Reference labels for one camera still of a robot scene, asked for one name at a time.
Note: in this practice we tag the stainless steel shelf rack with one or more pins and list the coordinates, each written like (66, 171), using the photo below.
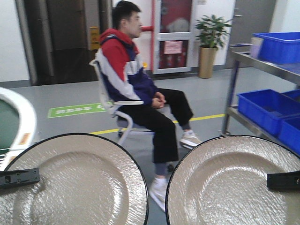
(289, 135)

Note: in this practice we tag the black arm gripper finger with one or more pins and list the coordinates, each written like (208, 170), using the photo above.
(17, 178)

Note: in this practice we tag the potted plant gold pot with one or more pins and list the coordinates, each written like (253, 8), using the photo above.
(213, 32)

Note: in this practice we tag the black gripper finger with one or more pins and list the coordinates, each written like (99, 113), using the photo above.
(284, 181)

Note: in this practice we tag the white office chair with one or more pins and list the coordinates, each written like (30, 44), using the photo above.
(124, 121)

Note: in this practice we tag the blue bin lower shelf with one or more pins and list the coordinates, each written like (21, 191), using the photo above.
(267, 108)

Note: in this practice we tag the seated man red hoodie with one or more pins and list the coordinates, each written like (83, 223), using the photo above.
(165, 112)

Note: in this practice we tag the yellow wet floor sign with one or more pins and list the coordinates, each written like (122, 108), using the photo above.
(94, 38)

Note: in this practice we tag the blue bin shelf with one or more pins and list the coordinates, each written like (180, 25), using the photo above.
(280, 47)
(267, 108)

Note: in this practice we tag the green circular conveyor belt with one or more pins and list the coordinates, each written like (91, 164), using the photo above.
(9, 125)

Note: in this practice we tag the blue bin top shelf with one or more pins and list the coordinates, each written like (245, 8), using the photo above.
(280, 47)

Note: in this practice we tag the beige plate black rim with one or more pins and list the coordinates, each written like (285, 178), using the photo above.
(84, 180)
(223, 181)

